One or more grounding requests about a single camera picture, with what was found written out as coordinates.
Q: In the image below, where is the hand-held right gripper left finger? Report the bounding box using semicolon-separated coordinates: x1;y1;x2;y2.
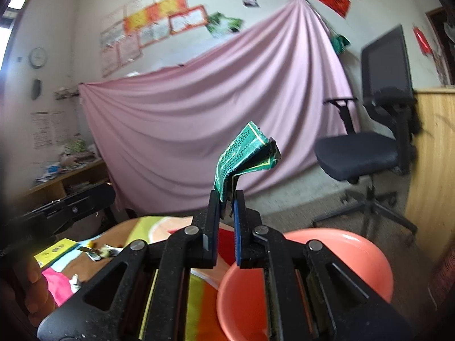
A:
37;189;223;341

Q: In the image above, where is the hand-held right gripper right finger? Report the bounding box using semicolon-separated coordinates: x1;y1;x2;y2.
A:
231;189;415;341

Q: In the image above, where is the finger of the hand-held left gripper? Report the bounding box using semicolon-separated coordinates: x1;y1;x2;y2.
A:
46;184;118;228

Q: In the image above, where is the small green white wrapper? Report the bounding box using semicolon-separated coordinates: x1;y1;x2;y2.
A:
79;243;123;261

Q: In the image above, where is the pink plastic basin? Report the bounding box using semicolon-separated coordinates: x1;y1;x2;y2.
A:
216;229;394;341

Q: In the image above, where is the green carton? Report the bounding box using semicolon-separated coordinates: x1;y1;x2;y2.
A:
213;121;281;202

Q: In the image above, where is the person's left hand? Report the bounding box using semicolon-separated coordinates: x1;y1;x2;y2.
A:
19;256;57;327

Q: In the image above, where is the wooden shelf desk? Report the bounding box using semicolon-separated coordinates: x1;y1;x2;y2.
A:
21;158;111;214

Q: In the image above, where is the yellow book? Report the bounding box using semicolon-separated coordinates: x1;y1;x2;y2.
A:
34;240;77;268

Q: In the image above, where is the pile of papers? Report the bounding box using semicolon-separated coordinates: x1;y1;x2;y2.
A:
36;144;98;185

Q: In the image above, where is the multicolour patchwork blanket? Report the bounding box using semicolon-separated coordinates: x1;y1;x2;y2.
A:
34;215;271;341

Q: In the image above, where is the pink hanging bedsheet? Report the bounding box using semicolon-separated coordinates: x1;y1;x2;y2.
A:
79;0;361;214

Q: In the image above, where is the black office chair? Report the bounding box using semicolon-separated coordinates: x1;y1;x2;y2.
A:
315;24;420;246

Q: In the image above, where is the green flower photo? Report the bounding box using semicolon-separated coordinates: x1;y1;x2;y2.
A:
207;12;229;37
224;17;245;34

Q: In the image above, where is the blue brown printed curtain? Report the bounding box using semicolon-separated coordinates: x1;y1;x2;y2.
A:
428;245;455;313

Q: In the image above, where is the green hanging pouch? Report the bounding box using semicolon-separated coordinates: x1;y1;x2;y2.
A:
332;34;351;55

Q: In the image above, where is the red hanging packet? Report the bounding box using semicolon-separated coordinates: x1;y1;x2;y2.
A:
412;26;431;55

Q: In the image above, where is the narrow white wall chart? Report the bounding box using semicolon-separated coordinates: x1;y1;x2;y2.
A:
51;111;67;146

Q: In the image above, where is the wire wall rack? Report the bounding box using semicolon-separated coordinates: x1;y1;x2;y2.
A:
54;87;81;100

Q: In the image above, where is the round wall clock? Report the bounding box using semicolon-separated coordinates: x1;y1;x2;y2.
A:
28;47;48;68

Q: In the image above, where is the group of wall certificates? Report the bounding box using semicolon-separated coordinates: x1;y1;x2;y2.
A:
100;0;225;79

